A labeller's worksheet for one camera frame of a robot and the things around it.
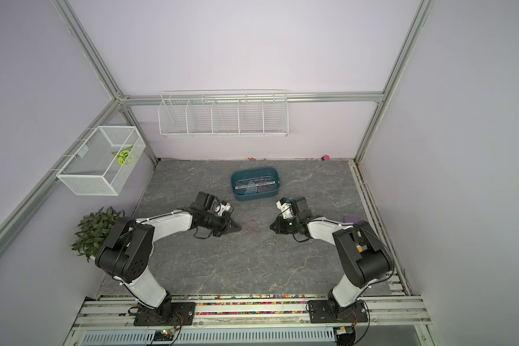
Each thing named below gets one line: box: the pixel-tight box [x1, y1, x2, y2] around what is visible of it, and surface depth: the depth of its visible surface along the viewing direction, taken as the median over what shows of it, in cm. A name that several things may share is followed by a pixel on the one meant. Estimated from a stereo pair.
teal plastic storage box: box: [230, 167, 282, 202], surface depth 111 cm
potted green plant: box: [71, 206, 125, 263], surface depth 74 cm
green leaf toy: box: [111, 144, 133, 166], surface depth 83 cm
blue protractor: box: [244, 180, 257, 195], surface depth 110 cm
